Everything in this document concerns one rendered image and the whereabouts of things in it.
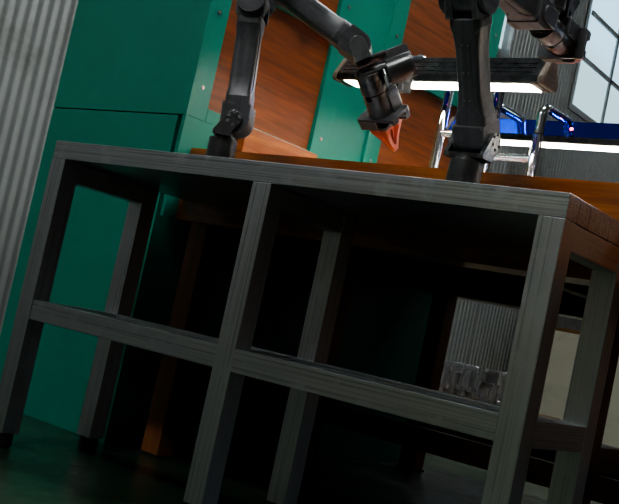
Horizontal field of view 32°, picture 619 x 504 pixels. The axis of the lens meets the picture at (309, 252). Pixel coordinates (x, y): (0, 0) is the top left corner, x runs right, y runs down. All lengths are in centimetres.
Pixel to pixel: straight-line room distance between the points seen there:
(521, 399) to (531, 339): 9
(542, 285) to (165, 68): 144
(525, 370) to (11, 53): 318
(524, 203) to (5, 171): 306
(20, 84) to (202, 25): 183
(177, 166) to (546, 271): 81
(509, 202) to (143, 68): 142
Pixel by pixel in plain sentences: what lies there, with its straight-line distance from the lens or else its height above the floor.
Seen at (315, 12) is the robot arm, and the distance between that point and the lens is 236.
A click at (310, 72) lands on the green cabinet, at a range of 307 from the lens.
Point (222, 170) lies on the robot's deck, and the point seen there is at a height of 64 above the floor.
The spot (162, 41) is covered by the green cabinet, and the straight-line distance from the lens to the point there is 286.
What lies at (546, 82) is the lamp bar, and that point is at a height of 105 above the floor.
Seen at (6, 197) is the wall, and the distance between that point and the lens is 448.
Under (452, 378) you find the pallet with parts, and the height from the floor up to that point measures 25.
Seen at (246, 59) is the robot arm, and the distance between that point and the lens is 235.
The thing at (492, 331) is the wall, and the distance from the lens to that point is 801.
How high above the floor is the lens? 39
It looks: 4 degrees up
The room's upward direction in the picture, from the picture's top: 12 degrees clockwise
